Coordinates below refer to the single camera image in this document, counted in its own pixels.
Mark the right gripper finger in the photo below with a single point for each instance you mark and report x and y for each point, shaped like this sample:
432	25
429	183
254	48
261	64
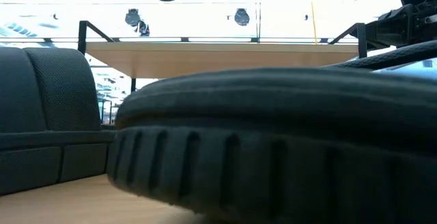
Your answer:
397	16
392	35

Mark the wooden shelf black metal frame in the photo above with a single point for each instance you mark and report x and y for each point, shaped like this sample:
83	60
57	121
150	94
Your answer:
205	58

